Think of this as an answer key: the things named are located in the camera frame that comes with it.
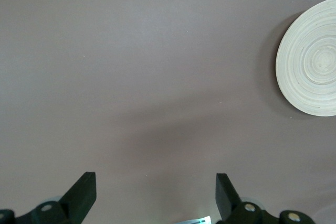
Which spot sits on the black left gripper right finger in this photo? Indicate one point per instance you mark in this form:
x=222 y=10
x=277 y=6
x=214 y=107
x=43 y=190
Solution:
x=231 y=203

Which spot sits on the round wooden plate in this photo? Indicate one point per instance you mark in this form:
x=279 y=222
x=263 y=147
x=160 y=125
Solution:
x=309 y=64

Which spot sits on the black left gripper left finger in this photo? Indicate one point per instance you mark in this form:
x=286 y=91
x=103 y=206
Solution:
x=78 y=197

